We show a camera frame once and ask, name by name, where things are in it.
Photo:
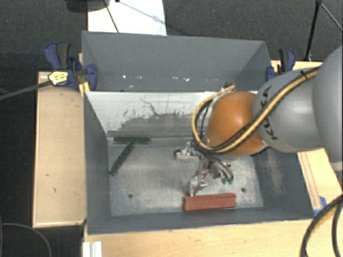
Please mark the red-brown flat block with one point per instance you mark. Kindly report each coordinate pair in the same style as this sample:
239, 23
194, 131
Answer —
209, 202

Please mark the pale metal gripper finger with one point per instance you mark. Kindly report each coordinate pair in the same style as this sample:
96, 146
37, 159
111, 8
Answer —
202, 184
193, 184

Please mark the pale wood flat board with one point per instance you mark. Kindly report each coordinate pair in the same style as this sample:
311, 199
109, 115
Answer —
60, 149

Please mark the grey metal bin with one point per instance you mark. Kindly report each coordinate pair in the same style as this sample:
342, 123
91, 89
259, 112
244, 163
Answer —
171, 111

